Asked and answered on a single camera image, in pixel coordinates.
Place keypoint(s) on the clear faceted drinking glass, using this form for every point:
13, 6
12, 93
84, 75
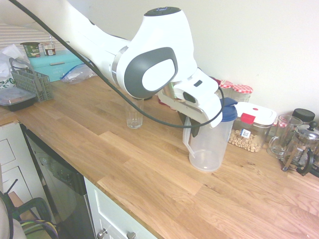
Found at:
134, 117

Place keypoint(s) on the black lid glass jar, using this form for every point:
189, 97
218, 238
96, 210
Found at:
302, 115

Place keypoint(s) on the green oat cup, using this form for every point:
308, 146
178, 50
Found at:
31, 49

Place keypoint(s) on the black dishwasher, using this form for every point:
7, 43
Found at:
62, 179

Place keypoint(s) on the clear pitcher with blue lid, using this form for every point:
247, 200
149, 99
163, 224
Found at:
209, 147

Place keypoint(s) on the white window blind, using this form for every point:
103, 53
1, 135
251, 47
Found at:
15, 35

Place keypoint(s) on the grey plastic cutlery basket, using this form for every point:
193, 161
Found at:
35, 84

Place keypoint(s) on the glass french press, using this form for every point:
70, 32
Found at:
302, 147

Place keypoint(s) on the black plastic food container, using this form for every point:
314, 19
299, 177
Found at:
17, 99

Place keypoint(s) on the white plastic shopping bag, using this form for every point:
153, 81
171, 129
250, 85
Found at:
7, 67

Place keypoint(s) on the clear zip bag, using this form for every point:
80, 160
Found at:
77, 74

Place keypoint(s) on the white drawer unit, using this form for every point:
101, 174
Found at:
15, 154

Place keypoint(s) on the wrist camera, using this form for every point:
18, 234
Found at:
207, 99

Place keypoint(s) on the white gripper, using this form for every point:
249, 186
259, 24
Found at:
192, 112

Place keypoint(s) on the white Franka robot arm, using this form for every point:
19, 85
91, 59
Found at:
154, 49

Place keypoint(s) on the white cabinet drawer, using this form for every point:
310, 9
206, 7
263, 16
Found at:
112, 214

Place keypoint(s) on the teal metal bread box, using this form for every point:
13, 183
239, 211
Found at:
57, 64

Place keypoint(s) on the silver cabinet knob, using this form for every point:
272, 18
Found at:
102, 234
131, 235

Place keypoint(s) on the clear glass mug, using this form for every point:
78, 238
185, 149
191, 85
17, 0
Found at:
281, 139

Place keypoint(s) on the red gingham lid jar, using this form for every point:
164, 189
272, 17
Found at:
241, 93
226, 88

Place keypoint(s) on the clear container with white lid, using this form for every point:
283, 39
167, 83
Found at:
256, 119

